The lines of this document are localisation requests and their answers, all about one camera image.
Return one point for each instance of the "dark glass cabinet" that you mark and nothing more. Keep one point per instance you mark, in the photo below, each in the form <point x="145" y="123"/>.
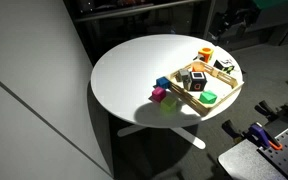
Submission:
<point x="134" y="23"/>

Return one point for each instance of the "gray block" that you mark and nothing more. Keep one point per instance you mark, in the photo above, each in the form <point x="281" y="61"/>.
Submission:
<point x="183" y="74"/>

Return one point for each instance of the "black white letter A block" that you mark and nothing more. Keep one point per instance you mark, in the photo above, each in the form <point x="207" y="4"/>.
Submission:
<point x="222" y="65"/>

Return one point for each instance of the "wooden tray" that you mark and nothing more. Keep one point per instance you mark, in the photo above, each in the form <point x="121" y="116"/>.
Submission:
<point x="224" y="85"/>

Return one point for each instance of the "yellow-green block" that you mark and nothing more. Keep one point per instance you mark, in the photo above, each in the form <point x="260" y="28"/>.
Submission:
<point x="168" y="104"/>

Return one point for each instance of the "black stand table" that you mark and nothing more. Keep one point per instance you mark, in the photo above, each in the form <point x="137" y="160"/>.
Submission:
<point x="244" y="165"/>

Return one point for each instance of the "blue block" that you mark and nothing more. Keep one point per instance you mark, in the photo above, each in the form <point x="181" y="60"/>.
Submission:
<point x="163" y="82"/>

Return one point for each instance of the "magenta block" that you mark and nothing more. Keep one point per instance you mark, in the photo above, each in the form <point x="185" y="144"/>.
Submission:
<point x="158" y="94"/>

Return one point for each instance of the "white table base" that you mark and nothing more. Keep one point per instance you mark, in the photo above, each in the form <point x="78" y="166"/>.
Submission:
<point x="194" y="139"/>

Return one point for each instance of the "black background equipment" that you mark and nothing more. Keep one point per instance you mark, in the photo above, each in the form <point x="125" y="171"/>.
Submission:
<point x="232" y="20"/>

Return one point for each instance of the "orange block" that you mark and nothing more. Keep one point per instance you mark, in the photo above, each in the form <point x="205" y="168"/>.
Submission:
<point x="198" y="67"/>

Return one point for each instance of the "green block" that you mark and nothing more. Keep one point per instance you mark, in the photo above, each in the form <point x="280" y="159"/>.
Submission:
<point x="208" y="97"/>

